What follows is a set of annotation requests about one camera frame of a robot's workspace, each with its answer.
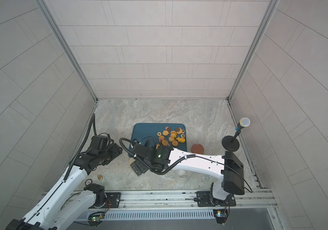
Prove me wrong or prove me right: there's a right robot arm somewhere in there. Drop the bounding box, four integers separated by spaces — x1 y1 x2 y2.
127 142 245 200

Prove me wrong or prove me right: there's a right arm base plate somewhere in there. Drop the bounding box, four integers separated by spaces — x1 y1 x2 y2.
194 191 236 207

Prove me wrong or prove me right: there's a clear cookie jar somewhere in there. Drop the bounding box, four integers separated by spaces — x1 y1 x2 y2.
175 170 189 180

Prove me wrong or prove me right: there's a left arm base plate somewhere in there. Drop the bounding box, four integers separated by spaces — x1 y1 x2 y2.
89 192 122 209

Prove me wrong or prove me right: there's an aluminium rail frame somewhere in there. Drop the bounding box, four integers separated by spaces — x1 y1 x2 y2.
64 189 278 225

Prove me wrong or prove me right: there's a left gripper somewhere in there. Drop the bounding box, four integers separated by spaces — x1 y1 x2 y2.
99 142 125 164

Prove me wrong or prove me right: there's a left circuit board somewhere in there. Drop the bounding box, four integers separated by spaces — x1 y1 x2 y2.
87 212 105 228

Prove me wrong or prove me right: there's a swirl orange cookie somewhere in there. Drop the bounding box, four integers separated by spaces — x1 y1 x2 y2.
170 131 177 138

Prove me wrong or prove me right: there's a right circuit board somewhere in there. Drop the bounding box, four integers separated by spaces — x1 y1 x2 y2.
213 209 229 224

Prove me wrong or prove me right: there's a circuit board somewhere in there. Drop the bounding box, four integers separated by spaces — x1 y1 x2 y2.
213 209 229 224
87 212 105 228

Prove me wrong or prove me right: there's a blue tray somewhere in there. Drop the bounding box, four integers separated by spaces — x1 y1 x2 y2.
131 123 191 154

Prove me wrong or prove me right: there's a beige lid jar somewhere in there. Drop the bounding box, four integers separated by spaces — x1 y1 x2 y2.
129 158 135 165

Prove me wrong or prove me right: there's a fish shaped orange cookie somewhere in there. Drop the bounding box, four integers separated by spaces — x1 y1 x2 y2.
176 138 186 143

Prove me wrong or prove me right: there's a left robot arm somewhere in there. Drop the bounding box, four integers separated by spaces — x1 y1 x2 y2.
6 136 123 230

